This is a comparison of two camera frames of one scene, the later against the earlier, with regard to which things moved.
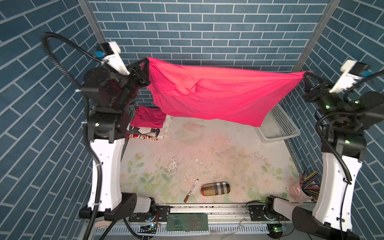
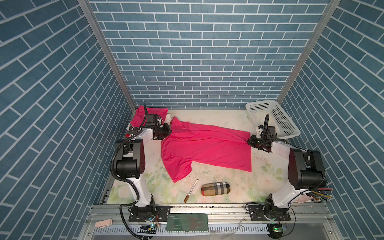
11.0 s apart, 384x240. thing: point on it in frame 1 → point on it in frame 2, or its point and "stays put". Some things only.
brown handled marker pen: [193, 187] stays put
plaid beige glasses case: [215, 189] stays put
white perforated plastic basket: [277, 125] stays put
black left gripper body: [127, 88] → [161, 131]
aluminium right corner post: [323, 22] stays put
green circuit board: [187, 222] stays put
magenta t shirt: [247, 94] → [206, 144]
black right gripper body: [328, 103] → [256, 142]
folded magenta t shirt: [148, 116] stays put
